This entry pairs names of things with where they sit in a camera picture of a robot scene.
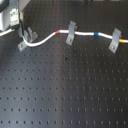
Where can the grey metal clip middle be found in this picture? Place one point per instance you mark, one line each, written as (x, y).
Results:
(72, 28)

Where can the grey metal clip right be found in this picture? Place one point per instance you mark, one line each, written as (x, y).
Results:
(115, 40)

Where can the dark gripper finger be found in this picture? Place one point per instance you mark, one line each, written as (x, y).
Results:
(22, 28)
(17, 30)

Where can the grey robot gripper body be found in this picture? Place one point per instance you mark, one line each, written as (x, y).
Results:
(9, 14)

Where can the grey metal clip left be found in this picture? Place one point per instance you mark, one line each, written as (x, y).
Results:
(30, 36)

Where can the grey metal clip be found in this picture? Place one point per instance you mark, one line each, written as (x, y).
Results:
(30, 36)
(72, 28)
(115, 40)

